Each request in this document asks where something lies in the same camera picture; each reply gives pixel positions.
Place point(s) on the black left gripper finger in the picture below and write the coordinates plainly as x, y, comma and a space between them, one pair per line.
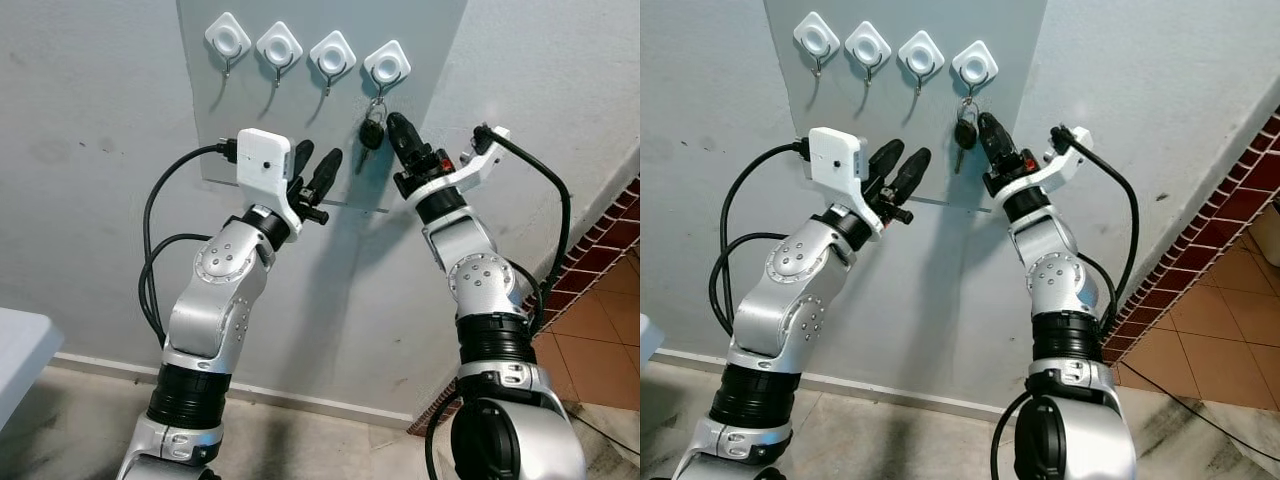
325, 173
301, 160
911, 175
884, 160

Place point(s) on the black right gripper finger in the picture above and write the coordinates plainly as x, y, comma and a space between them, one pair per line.
1003, 140
403, 148
991, 148
415, 140

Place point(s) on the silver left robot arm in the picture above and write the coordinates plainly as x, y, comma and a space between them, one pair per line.
785, 300
215, 300

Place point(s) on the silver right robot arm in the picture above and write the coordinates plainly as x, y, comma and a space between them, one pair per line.
1065, 290
485, 290

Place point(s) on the red brick tile skirting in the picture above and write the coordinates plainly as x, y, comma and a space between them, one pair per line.
1200, 220
590, 240

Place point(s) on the white table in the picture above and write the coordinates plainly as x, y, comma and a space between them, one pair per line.
25, 360
650, 338

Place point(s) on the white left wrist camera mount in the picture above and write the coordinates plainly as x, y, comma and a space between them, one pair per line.
835, 158
262, 158

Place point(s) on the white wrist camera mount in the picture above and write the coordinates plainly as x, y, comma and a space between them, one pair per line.
1060, 158
480, 158
262, 158
835, 158

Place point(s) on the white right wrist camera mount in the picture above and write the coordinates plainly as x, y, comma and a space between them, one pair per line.
1060, 158
480, 158

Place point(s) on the white adhesive wall hook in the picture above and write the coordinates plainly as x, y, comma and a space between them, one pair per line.
974, 67
279, 48
868, 48
332, 57
228, 40
816, 40
921, 57
386, 68

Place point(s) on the grey wall board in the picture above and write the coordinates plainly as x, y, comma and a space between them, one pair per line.
430, 60
1015, 60

